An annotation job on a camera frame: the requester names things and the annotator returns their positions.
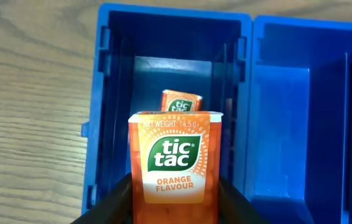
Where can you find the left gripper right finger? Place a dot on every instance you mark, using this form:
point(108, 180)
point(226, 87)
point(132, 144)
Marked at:
point(233, 208)

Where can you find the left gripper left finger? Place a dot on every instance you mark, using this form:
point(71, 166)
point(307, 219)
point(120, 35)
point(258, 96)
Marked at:
point(116, 205)

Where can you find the orange candy box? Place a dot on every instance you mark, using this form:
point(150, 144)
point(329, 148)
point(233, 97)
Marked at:
point(175, 155)
point(180, 101)

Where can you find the blue tray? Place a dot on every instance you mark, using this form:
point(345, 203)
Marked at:
point(275, 124)

